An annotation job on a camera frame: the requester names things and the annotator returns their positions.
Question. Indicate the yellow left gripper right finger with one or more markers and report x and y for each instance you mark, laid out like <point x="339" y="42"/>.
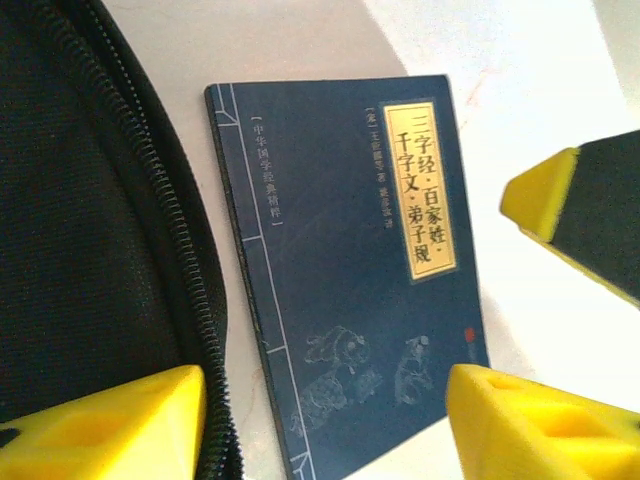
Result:
<point x="540" y="435"/>

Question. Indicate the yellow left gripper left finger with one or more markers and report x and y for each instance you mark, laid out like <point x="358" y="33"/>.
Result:
<point x="100" y="435"/>

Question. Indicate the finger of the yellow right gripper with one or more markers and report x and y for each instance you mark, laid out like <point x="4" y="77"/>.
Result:
<point x="590" y="200"/>

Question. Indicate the black backpack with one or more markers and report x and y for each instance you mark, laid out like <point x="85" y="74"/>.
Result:
<point x="60" y="200"/>

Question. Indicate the dark blue Chinese classics book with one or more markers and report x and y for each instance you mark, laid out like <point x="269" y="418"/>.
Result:
<point x="340" y="250"/>

